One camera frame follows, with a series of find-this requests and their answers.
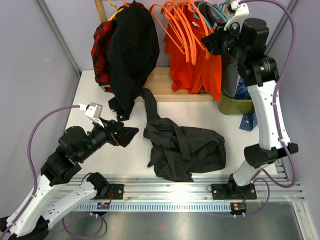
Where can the dark grey striped shirt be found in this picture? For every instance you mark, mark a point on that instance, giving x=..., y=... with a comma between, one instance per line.
x=179, y=151

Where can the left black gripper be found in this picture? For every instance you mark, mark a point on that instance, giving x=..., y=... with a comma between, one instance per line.
x=123, y=137

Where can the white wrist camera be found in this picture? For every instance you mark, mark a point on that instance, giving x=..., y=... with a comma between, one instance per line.
x=93, y=112
x=241, y=13

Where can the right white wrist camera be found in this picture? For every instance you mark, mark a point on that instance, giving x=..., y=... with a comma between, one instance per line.
x=241, y=13

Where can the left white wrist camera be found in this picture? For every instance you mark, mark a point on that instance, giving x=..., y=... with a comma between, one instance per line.
x=93, y=112

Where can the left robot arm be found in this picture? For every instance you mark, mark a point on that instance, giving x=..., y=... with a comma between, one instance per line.
x=37, y=215

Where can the orange t-shirt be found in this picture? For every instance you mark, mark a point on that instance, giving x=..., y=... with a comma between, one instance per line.
x=190, y=75

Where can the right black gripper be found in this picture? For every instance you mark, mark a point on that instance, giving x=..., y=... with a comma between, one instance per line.
x=219, y=36

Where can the orange hanger of blue shirt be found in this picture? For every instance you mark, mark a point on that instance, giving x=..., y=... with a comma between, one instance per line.
x=173, y=29

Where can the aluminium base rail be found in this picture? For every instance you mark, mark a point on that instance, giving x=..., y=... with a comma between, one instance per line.
x=205, y=194

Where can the red black plaid shirt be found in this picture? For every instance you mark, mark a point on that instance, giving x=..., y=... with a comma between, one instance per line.
x=101, y=66

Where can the blue checked shirt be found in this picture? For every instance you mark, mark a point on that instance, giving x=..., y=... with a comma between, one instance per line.
x=249, y=119

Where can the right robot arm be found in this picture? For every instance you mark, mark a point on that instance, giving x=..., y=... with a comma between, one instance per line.
x=246, y=43

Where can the wooden clothes rack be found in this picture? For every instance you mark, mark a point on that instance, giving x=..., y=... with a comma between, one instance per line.
x=160, y=81

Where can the yellow hanger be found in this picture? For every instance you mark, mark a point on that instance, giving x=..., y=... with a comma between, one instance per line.
x=116, y=10

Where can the empty orange hanger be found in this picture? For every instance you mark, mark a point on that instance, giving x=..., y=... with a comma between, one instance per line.
x=175, y=12
x=180, y=5

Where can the green laundry basket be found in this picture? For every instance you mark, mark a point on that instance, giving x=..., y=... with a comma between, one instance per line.
x=230, y=106

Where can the teal hanger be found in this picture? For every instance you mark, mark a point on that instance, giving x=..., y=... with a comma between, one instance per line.
x=212, y=13

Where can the grey t-shirt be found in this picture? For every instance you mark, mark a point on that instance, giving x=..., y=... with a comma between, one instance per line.
x=230, y=77

